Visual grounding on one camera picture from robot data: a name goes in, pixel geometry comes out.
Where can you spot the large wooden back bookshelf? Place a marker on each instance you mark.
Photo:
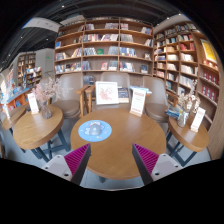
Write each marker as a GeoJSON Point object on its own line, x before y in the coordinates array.
{"type": "Point", "coordinates": [105, 44]}

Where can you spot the framed pink picture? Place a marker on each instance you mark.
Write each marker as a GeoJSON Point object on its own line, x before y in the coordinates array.
{"type": "Point", "coordinates": [106, 93]}

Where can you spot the wooden right wall bookshelf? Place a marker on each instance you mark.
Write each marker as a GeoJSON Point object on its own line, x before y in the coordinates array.
{"type": "Point", "coordinates": [178, 60]}

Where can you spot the round blue mouse pad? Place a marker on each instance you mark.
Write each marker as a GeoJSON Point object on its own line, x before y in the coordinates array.
{"type": "Point", "coordinates": [83, 131]}

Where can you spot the far left wooden table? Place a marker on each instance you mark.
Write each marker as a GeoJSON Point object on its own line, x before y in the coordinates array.
{"type": "Point", "coordinates": [15, 115]}

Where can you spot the right flower vase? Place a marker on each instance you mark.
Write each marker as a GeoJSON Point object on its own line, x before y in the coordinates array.
{"type": "Point", "coordinates": [189, 103]}

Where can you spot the orange blue display counter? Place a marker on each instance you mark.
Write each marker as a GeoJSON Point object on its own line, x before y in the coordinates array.
{"type": "Point", "coordinates": [19, 99]}

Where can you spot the round wooden right table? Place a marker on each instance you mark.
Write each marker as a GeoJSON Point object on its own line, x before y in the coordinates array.
{"type": "Point", "coordinates": [195, 141]}

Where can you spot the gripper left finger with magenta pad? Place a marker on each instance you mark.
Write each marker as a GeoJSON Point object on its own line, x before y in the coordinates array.
{"type": "Point", "coordinates": [72, 166]}

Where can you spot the round wooden centre table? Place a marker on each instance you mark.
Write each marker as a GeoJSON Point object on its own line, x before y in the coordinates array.
{"type": "Point", "coordinates": [112, 158]}

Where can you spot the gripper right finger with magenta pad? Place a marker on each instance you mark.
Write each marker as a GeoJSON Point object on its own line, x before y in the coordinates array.
{"type": "Point", "coordinates": [152, 166]}

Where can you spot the beige left armchair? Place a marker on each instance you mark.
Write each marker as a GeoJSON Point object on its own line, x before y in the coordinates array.
{"type": "Point", "coordinates": [71, 100]}

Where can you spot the grey computer mouse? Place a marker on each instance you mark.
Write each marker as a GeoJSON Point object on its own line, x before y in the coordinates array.
{"type": "Point", "coordinates": [95, 129]}

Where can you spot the beige middle armchair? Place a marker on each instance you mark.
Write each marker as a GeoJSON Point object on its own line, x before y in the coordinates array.
{"type": "Point", "coordinates": [123, 81]}

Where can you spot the distant wooden bookshelf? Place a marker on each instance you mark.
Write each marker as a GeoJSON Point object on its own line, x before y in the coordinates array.
{"type": "Point", "coordinates": [25, 62]}

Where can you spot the stack of books right table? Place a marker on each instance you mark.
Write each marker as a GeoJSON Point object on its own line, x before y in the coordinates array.
{"type": "Point", "coordinates": [173, 112]}

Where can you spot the beige right armchair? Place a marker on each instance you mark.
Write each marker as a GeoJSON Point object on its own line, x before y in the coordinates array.
{"type": "Point", "coordinates": [156, 104]}

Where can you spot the left table sign stand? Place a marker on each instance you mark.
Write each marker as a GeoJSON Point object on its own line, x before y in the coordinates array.
{"type": "Point", "coordinates": [33, 103]}

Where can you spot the right table sign stand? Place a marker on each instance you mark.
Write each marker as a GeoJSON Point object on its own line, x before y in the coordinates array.
{"type": "Point", "coordinates": [197, 120]}

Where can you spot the round wooden left table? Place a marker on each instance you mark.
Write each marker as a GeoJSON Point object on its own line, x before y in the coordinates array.
{"type": "Point", "coordinates": [32, 130]}

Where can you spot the book on chair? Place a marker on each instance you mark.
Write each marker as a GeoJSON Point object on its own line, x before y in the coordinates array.
{"type": "Point", "coordinates": [123, 95]}

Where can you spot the white red sign stand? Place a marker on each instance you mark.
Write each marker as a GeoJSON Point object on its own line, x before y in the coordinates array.
{"type": "Point", "coordinates": [138, 102]}

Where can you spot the round wooden table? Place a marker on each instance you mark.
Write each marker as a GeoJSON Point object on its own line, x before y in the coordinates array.
{"type": "Point", "coordinates": [112, 158]}
{"type": "Point", "coordinates": [195, 141]}
{"type": "Point", "coordinates": [32, 130]}

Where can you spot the beige armchair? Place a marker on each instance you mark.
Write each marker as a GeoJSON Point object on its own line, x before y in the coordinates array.
{"type": "Point", "coordinates": [156, 104]}
{"type": "Point", "coordinates": [71, 100]}
{"type": "Point", "coordinates": [123, 81]}

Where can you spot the left flower vase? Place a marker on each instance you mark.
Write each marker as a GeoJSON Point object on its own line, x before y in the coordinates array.
{"type": "Point", "coordinates": [45, 90]}

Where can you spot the table sign stand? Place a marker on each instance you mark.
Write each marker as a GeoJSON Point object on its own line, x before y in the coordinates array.
{"type": "Point", "coordinates": [33, 103]}
{"type": "Point", "coordinates": [197, 120]}

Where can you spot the yellow poster on shelf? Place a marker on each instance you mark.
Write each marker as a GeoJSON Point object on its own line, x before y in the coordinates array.
{"type": "Point", "coordinates": [208, 53]}

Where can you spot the flower vase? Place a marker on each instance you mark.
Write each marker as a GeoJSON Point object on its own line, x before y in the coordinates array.
{"type": "Point", "coordinates": [189, 103]}
{"type": "Point", "coordinates": [45, 90]}

